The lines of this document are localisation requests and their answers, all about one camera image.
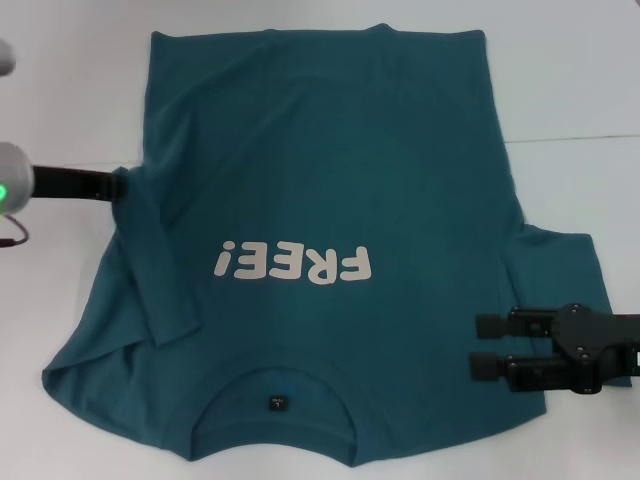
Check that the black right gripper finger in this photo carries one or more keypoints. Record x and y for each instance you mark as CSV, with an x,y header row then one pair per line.
x,y
486,366
490,326

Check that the teal FREE! print T-shirt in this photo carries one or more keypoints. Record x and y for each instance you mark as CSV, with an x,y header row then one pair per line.
x,y
325,150

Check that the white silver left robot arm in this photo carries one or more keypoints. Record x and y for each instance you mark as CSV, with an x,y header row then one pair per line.
x,y
15,170

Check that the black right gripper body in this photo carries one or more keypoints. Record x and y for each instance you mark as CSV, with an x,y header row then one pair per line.
x,y
585,340

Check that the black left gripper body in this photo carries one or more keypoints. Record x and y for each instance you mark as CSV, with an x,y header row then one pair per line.
x,y
70,184

